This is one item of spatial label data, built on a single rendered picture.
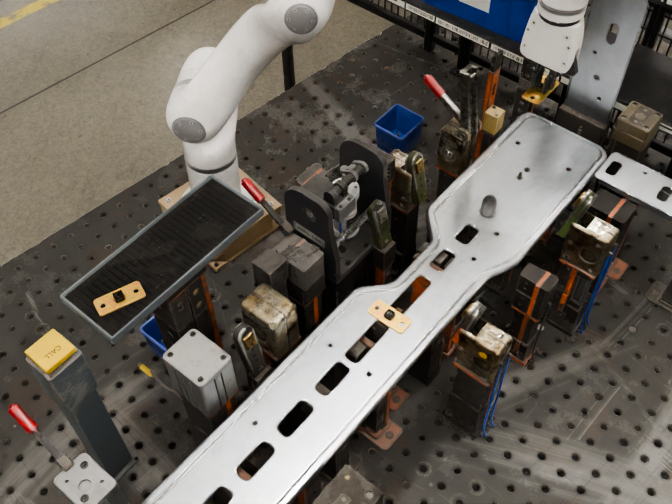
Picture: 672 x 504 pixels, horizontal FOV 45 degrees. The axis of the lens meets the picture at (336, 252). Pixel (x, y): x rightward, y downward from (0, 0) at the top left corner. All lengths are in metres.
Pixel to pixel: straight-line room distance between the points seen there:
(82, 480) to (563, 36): 1.10
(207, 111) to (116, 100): 1.95
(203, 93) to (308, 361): 0.57
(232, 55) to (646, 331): 1.12
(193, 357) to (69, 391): 0.22
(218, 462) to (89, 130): 2.27
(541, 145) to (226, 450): 0.98
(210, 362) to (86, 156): 2.09
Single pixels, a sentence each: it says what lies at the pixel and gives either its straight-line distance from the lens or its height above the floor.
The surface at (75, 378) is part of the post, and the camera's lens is 1.45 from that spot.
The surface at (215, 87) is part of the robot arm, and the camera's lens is 1.65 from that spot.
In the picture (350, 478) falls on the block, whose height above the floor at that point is 1.03.
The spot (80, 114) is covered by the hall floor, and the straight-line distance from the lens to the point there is 3.58.
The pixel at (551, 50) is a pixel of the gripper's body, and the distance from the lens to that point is 1.54.
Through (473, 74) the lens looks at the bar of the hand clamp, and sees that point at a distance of 1.72.
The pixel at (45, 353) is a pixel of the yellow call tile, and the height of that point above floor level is 1.16.
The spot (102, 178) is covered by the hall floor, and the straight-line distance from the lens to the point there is 3.29.
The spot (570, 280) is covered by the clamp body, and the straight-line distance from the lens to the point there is 1.82.
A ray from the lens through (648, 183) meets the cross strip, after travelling 1.88.
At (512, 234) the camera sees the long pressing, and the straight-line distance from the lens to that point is 1.70.
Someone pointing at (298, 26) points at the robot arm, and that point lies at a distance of 1.45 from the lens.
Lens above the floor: 2.30
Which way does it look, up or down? 52 degrees down
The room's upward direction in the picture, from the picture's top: 1 degrees counter-clockwise
